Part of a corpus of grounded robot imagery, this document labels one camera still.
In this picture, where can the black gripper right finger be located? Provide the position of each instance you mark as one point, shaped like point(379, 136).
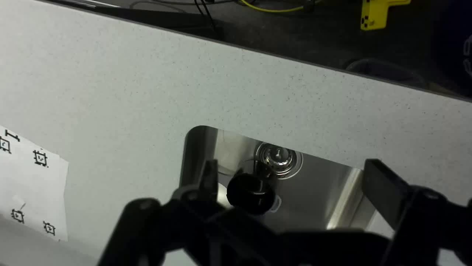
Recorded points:
point(388, 189)

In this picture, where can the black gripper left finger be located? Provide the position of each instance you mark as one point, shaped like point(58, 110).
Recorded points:
point(202, 178)

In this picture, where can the stainless steel sink basin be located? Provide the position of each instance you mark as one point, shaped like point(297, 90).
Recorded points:
point(319, 196)

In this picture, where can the metal sink drain strainer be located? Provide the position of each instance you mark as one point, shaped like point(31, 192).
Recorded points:
point(285, 159)

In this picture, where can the white paper with markers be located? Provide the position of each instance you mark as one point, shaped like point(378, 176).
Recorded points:
point(30, 192)

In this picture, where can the yellow marker block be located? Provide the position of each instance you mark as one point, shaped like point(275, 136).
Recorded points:
point(376, 11)

